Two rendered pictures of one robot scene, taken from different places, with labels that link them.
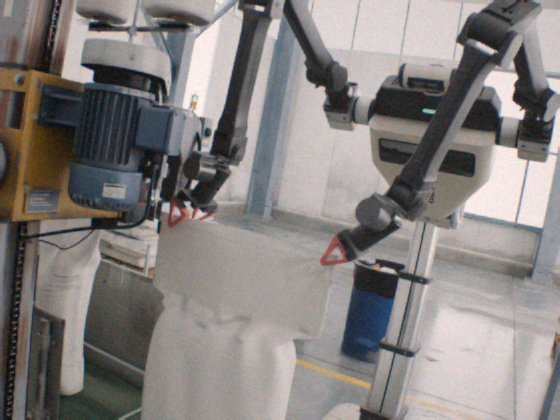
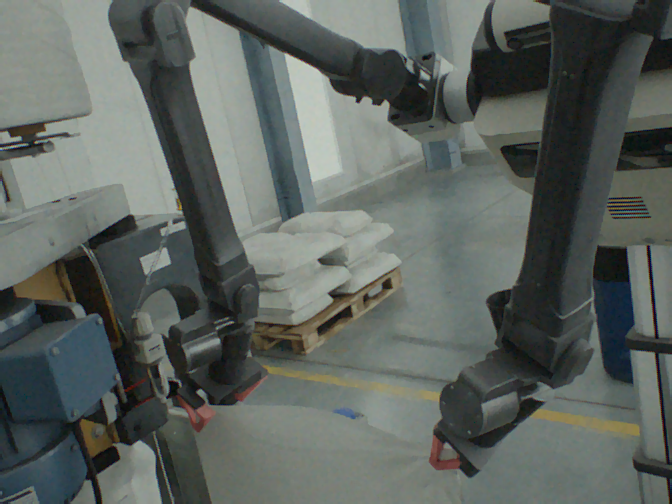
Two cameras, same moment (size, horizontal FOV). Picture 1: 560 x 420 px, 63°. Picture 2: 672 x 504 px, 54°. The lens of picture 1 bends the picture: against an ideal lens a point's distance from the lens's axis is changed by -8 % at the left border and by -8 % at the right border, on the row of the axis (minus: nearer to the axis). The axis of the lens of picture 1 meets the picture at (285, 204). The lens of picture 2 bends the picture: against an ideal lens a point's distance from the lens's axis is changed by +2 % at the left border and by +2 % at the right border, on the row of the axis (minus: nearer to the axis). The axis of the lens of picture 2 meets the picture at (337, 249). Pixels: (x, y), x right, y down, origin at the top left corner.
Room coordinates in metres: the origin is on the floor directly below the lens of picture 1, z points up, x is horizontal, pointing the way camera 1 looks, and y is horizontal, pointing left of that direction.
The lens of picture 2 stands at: (0.41, -0.23, 1.50)
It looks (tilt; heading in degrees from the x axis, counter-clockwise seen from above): 14 degrees down; 15
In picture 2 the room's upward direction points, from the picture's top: 12 degrees counter-clockwise
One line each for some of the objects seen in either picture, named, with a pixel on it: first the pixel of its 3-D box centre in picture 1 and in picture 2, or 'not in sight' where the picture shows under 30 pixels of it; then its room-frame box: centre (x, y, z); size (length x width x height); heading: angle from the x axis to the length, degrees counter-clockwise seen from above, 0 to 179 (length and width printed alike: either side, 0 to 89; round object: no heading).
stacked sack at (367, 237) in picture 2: not in sight; (347, 241); (4.73, 0.86, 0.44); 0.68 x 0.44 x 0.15; 155
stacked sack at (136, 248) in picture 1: (151, 244); (299, 287); (4.17, 1.10, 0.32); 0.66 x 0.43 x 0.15; 157
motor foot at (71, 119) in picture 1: (75, 110); not in sight; (1.00, 0.47, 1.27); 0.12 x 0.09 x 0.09; 155
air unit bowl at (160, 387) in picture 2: (154, 190); (157, 379); (1.28, 0.35, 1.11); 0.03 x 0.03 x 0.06
